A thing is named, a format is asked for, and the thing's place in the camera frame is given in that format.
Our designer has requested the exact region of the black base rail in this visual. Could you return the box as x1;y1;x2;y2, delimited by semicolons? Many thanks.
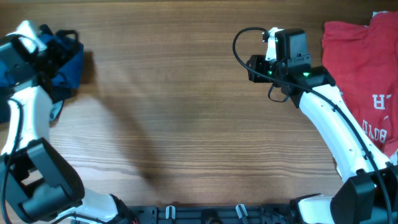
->
130;203;304;224

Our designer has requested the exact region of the red t-shirt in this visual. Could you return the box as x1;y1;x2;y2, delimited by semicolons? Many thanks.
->
322;11;397;164

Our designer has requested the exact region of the black folded garment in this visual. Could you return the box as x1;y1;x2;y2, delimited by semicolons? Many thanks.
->
0;87;11;124

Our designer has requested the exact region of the grey camouflage garment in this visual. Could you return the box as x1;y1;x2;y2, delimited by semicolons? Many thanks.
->
50;100;65;122

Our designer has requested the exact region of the blue t-shirt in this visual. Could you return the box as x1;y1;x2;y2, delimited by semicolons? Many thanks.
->
1;24;84;103

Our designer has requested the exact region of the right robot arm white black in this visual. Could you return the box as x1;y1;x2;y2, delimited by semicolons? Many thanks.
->
244;27;397;223

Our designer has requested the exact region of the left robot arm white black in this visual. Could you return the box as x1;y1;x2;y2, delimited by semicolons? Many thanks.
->
1;26;137;223

